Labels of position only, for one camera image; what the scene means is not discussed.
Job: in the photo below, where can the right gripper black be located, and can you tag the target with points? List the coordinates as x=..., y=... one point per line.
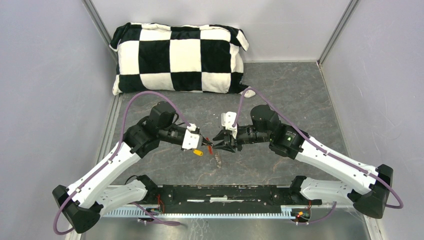
x=229, y=140

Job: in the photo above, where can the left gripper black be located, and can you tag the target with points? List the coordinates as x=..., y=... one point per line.
x=203, y=141

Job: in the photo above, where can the yellow key tag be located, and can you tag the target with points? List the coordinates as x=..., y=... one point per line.
x=198, y=152

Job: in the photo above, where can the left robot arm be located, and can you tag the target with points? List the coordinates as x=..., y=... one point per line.
x=85, y=201

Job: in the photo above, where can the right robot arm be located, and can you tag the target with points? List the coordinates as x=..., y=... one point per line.
x=364, y=186

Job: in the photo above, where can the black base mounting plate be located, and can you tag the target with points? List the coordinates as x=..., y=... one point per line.
x=223, y=199

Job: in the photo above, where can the black white checkered pillow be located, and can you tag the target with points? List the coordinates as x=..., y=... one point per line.
x=188, y=58

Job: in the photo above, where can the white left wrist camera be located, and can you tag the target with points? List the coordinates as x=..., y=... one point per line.
x=191, y=137

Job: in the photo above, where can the white slotted cable duct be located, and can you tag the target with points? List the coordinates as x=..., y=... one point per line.
x=135, y=212

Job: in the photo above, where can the left aluminium frame rail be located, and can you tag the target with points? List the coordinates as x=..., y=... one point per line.
x=100, y=26

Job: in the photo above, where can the aluminium frame rail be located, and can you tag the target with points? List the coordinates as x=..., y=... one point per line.
x=100, y=26
x=349, y=10

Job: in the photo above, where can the right aluminium frame rail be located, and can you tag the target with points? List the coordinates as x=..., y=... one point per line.
x=349, y=10

